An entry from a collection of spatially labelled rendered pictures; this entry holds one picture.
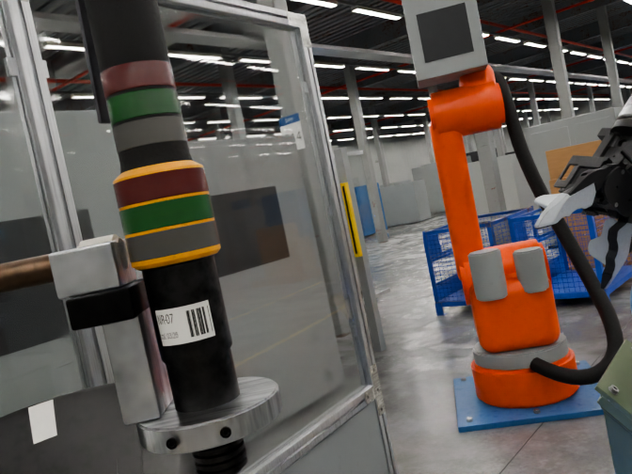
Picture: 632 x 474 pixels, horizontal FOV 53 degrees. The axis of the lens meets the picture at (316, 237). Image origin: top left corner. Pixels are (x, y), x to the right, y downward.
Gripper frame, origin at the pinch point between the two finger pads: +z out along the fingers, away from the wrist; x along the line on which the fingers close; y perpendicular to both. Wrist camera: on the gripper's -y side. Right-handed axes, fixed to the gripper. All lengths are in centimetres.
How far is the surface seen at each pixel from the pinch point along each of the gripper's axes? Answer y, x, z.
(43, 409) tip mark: -13, 48, 40
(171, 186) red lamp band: -31, 53, 22
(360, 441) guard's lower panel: 80, -48, 47
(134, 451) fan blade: -19, 43, 38
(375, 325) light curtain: 458, -279, 11
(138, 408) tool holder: -31, 49, 31
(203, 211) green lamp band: -31, 51, 22
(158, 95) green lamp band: -30, 56, 19
